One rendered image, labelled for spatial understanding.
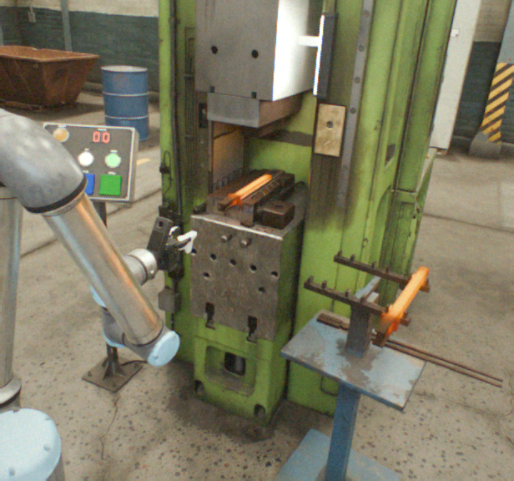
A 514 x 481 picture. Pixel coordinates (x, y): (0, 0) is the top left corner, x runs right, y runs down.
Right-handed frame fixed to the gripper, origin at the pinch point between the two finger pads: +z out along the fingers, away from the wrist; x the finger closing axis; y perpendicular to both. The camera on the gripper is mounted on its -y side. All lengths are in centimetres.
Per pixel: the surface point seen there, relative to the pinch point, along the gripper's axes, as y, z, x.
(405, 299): 7, 6, 67
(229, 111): -31.2, 32.9, -3.3
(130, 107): 55, 372, -326
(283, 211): 2.0, 34.8, 18.6
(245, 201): 0.7, 33.4, 4.1
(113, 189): 0.2, 16.6, -42.2
